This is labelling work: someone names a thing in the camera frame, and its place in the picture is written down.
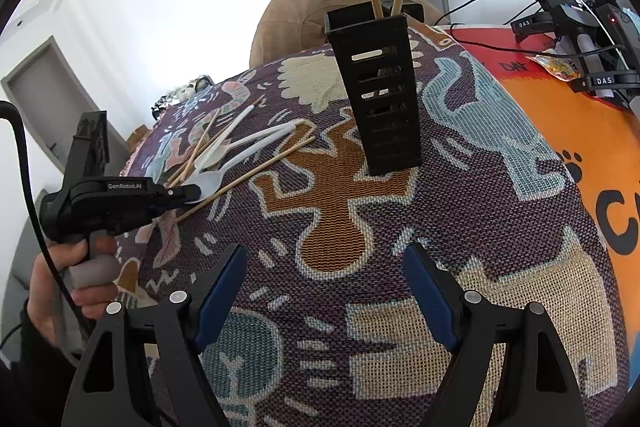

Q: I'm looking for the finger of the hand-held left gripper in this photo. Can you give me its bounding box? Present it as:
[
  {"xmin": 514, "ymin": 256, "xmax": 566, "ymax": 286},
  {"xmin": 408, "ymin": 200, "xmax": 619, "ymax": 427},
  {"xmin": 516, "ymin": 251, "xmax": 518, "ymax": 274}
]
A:
[
  {"xmin": 164, "ymin": 185, "xmax": 203, "ymax": 208},
  {"xmin": 142, "ymin": 203, "xmax": 188, "ymax": 220}
]

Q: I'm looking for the grey cabinet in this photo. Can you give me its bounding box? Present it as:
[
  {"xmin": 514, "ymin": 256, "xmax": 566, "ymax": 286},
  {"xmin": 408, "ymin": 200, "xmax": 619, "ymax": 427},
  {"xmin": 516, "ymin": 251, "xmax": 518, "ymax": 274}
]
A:
[{"xmin": 0, "ymin": 36, "xmax": 127, "ymax": 172}]

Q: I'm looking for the white plastic cutlery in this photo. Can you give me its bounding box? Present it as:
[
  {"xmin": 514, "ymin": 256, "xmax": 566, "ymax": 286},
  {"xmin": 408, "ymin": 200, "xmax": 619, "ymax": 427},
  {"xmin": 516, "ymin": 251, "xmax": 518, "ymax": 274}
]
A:
[{"xmin": 179, "ymin": 132, "xmax": 296, "ymax": 202}]

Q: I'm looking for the person's left hand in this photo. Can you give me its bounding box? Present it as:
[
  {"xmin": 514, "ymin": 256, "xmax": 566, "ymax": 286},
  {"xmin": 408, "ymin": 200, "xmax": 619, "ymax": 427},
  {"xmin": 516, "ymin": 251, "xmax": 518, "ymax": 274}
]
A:
[{"xmin": 29, "ymin": 234, "xmax": 122, "ymax": 349}]

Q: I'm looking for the printed woven blanket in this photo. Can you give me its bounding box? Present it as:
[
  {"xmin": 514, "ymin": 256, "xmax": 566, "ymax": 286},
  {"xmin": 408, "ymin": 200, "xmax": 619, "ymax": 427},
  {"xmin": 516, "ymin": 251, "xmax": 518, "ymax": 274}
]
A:
[{"xmin": 115, "ymin": 24, "xmax": 631, "ymax": 427}]

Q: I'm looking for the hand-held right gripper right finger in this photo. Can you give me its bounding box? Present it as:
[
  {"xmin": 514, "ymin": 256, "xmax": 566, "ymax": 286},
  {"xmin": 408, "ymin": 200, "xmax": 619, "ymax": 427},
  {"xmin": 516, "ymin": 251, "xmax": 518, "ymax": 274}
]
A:
[{"xmin": 402, "ymin": 242, "xmax": 588, "ymax": 427}]

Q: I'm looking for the colourful snack packet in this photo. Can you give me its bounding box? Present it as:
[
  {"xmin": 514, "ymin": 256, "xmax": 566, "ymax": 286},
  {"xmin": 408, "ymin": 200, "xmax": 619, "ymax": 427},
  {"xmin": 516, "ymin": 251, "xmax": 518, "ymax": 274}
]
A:
[{"xmin": 532, "ymin": 53, "xmax": 585, "ymax": 81}]

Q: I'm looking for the black white patterned object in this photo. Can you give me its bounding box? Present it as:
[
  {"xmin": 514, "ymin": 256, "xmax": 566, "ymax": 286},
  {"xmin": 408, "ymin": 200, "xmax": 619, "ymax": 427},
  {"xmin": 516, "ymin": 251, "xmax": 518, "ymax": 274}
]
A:
[{"xmin": 151, "ymin": 77, "xmax": 213, "ymax": 118}]

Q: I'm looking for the black gripper device grey handle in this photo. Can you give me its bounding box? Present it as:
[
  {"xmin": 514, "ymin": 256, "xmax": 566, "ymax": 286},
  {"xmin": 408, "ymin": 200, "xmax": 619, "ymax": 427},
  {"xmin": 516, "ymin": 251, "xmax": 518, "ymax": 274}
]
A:
[{"xmin": 550, "ymin": 0, "xmax": 640, "ymax": 110}]

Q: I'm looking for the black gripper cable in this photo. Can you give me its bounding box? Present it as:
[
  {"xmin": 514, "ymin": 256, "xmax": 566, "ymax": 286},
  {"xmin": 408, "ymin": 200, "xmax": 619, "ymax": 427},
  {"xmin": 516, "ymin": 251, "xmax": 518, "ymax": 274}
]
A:
[{"xmin": 0, "ymin": 101, "xmax": 83, "ymax": 360}]

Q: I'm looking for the tan chair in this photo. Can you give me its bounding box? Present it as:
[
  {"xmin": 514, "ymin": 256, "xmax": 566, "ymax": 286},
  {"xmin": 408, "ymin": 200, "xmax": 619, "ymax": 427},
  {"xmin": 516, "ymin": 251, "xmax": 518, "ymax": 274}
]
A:
[{"xmin": 249, "ymin": 0, "xmax": 442, "ymax": 68}]

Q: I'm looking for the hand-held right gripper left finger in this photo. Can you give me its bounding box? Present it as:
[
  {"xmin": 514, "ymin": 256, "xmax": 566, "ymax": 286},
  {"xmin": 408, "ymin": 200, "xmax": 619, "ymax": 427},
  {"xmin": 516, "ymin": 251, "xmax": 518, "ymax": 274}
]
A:
[{"xmin": 62, "ymin": 243, "xmax": 249, "ymax": 427}]

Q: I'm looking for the orange cat mat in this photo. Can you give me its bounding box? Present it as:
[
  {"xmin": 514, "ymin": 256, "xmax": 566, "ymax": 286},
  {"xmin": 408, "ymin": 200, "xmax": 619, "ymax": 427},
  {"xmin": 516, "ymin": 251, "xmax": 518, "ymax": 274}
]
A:
[{"xmin": 440, "ymin": 24, "xmax": 640, "ymax": 280}]

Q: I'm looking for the black slotted utensil holder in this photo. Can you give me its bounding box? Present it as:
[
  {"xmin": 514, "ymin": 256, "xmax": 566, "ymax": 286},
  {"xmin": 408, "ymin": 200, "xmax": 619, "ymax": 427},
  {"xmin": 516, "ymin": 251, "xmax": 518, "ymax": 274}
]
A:
[{"xmin": 324, "ymin": 0, "xmax": 425, "ymax": 175}]

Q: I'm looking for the thin black charging cable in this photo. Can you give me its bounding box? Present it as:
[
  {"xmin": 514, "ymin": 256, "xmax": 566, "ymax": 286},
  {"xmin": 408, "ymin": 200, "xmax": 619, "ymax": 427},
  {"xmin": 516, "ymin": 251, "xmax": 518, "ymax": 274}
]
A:
[{"xmin": 434, "ymin": 0, "xmax": 538, "ymax": 28}]

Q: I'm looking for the white plastic spoon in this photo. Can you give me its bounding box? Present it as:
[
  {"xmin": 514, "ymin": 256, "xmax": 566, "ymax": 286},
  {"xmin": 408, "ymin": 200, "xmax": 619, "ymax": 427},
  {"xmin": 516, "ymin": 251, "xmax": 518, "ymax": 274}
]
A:
[{"xmin": 197, "ymin": 105, "xmax": 256, "ymax": 170}]

